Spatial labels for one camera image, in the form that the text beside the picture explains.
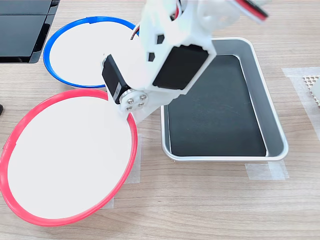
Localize red-rimmed round white plate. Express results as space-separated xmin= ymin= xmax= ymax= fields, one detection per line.
xmin=0 ymin=87 xmax=139 ymax=227

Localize blue-rimmed round white plate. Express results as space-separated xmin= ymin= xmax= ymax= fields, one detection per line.
xmin=42 ymin=16 xmax=141 ymax=89

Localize translucent tape strip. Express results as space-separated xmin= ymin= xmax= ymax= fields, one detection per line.
xmin=244 ymin=161 xmax=290 ymax=181
xmin=98 ymin=195 xmax=115 ymax=210
xmin=123 ymin=133 xmax=144 ymax=185

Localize black mat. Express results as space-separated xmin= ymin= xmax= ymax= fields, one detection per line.
xmin=166 ymin=54 xmax=268 ymax=158

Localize black flat case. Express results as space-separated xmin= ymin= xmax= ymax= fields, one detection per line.
xmin=0 ymin=14 xmax=55 ymax=64
xmin=0 ymin=0 xmax=61 ymax=16

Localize steel tray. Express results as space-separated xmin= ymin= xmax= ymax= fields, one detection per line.
xmin=160 ymin=36 xmax=290 ymax=163

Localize thin red white wires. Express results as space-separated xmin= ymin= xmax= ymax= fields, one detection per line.
xmin=128 ymin=0 xmax=185 ymax=41

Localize red white black cable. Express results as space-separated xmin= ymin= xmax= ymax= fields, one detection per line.
xmin=233 ymin=0 xmax=270 ymax=25

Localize pale perforated base plate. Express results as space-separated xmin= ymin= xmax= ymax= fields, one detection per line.
xmin=302 ymin=74 xmax=320 ymax=108

